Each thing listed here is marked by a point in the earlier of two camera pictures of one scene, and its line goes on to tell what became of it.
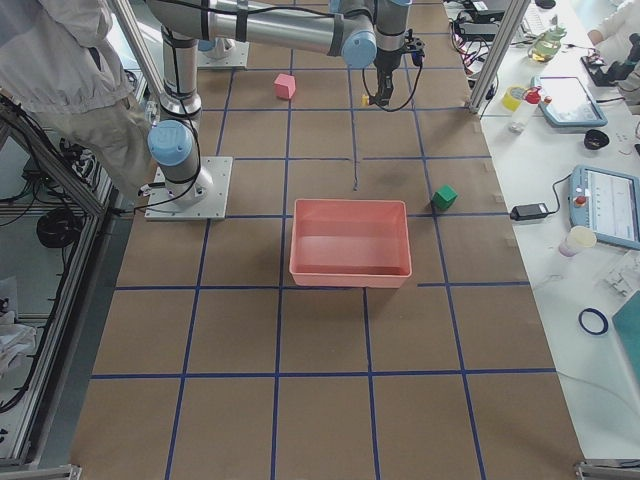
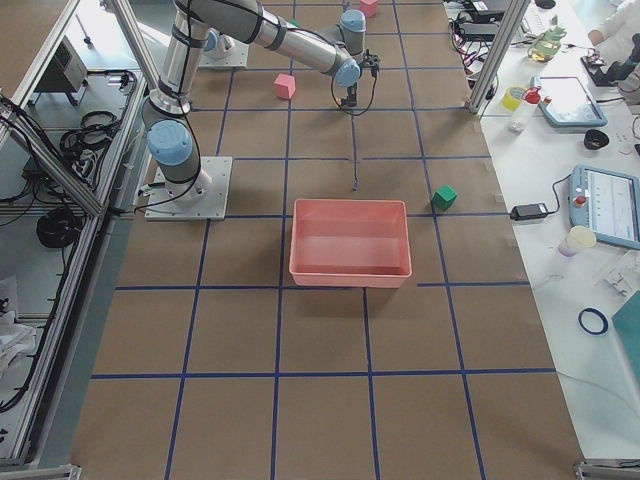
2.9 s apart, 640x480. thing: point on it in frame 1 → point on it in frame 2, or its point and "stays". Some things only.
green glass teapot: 547,44 stays
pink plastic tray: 350,243 stays
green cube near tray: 444,197 stays
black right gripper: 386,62 → 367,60
